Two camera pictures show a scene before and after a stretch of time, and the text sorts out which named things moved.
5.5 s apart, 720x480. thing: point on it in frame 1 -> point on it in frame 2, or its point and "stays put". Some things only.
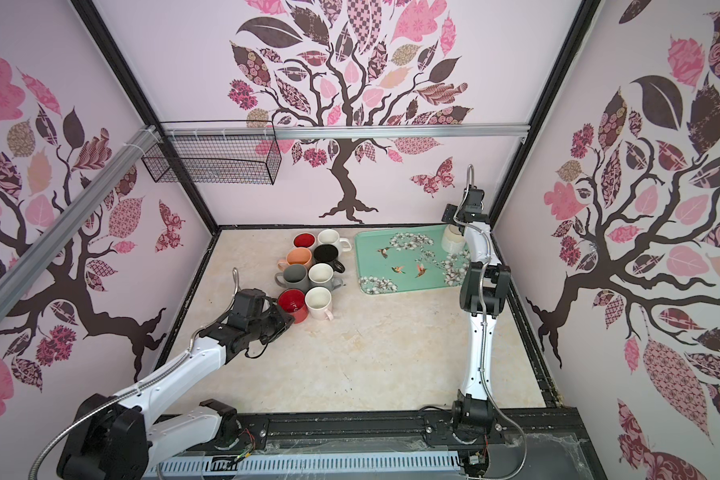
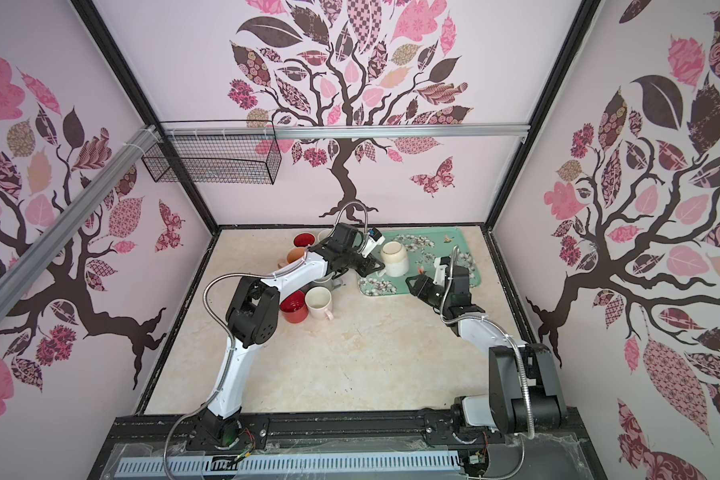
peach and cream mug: x=297 y=255 stays put
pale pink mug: x=318 y=300 stays put
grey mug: x=321 y=274 stays put
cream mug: x=452 y=240 -> x=395 y=259
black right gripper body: x=454 y=213 -> x=430 y=292
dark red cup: x=304 y=240 stays put
